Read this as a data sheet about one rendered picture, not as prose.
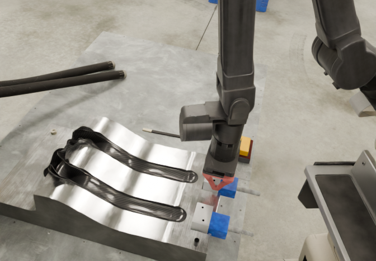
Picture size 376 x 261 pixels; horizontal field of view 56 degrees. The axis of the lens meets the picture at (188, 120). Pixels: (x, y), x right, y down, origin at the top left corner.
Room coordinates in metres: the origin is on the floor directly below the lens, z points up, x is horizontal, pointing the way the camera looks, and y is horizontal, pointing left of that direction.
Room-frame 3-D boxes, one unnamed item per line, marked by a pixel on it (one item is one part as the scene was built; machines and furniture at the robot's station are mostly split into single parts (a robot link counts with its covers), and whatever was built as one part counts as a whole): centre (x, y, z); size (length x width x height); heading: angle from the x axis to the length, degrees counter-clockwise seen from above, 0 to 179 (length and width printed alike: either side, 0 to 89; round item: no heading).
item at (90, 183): (0.50, 0.14, 0.92); 0.35 x 0.16 x 0.09; 80
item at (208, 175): (0.51, -0.08, 0.95); 0.07 x 0.07 x 0.09; 80
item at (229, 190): (0.51, -0.12, 0.89); 0.13 x 0.05 x 0.05; 80
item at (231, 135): (0.52, -0.08, 1.08); 0.07 x 0.06 x 0.07; 102
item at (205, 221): (0.41, -0.10, 0.89); 0.13 x 0.05 x 0.05; 80
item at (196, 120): (0.51, -0.04, 1.11); 0.11 x 0.09 x 0.12; 102
